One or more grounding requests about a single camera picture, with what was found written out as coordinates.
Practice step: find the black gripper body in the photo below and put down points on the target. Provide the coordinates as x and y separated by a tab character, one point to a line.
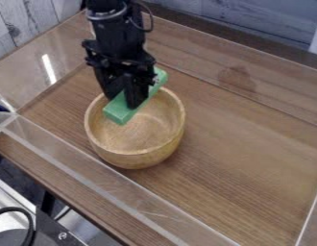
118	45

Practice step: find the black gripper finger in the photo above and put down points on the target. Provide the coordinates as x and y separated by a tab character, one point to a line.
110	80
135	89

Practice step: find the green rectangular block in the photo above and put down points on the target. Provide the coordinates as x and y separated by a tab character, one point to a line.
117	110

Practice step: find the light brown wooden bowl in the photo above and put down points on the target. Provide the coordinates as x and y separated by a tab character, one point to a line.
147	140

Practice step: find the black table leg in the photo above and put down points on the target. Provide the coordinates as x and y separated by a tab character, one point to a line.
48	203

